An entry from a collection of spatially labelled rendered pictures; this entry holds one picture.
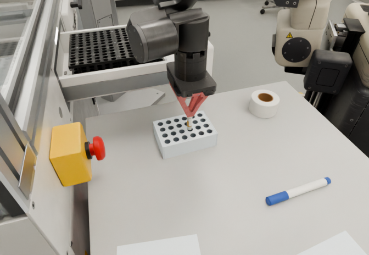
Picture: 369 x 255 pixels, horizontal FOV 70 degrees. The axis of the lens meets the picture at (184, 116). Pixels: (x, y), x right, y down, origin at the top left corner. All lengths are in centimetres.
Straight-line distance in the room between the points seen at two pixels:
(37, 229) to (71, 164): 11
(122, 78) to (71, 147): 25
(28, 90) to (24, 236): 18
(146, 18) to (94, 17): 127
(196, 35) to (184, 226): 32
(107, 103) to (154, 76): 134
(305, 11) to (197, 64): 68
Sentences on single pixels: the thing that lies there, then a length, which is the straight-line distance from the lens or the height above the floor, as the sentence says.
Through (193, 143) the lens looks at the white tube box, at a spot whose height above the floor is 79.
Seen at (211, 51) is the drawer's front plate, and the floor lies 92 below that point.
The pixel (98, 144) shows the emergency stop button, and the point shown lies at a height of 89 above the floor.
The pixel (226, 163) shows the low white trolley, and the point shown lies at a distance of 57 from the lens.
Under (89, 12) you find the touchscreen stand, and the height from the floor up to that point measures 67.
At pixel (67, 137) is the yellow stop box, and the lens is 44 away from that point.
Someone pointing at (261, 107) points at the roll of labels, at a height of 79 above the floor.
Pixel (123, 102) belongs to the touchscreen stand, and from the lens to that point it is 194.
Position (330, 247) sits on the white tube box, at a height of 81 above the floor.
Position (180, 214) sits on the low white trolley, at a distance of 50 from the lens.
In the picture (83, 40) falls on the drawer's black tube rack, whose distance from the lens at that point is 75.
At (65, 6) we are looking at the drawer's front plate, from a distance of 93.
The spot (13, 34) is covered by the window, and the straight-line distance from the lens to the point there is 47.
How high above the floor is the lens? 120
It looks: 41 degrees down
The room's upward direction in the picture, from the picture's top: straight up
